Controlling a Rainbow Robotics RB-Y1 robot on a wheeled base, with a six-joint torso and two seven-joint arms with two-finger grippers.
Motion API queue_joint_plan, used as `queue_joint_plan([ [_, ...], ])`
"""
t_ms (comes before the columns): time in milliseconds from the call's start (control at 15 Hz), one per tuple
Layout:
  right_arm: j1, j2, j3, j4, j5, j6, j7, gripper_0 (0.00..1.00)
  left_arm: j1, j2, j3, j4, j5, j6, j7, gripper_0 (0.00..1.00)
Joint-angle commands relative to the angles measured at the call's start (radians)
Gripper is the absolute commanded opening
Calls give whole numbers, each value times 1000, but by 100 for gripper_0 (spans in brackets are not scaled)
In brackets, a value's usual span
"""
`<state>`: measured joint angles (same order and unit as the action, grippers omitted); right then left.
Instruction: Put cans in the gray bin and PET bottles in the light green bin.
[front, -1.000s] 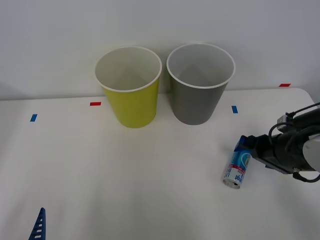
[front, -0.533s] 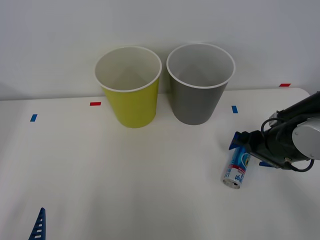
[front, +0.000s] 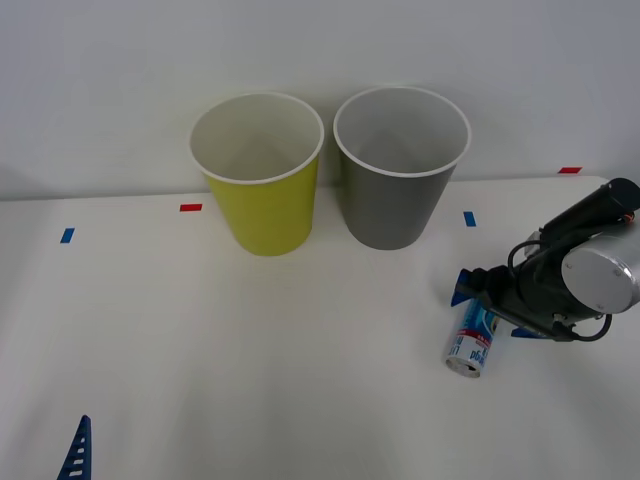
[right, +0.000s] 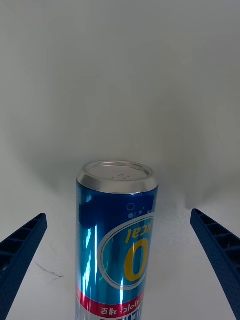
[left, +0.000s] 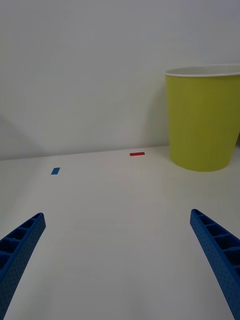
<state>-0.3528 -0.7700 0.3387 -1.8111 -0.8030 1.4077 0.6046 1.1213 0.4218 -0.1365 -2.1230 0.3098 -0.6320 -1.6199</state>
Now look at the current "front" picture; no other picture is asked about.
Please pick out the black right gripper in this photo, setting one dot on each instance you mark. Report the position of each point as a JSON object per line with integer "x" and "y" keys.
{"x": 535, "y": 295}

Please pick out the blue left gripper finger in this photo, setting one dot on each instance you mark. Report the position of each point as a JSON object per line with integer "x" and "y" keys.
{"x": 80, "y": 450}

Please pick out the blue and white drink can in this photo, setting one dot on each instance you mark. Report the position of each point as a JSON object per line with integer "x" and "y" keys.
{"x": 472, "y": 345}

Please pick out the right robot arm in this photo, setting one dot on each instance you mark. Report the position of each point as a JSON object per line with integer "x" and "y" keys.
{"x": 600, "y": 275}

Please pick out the grey plastic bin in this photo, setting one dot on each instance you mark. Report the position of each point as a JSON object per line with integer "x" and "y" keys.
{"x": 390, "y": 210}

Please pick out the yellow-green plastic bin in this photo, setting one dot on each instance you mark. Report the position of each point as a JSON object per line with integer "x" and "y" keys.
{"x": 270, "y": 215}

